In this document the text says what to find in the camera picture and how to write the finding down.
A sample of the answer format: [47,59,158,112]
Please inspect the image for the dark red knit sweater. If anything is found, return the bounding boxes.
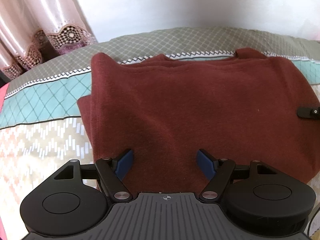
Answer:
[78,48,319,193]

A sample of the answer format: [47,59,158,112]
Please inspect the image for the patterned bed quilt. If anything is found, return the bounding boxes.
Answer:
[1,27,319,239]

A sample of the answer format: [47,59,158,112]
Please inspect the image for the pink bed sheet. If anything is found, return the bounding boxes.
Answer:
[0,83,9,112]

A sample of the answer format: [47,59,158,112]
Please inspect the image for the pink lace-trimmed curtain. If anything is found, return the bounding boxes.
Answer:
[1,0,97,82]

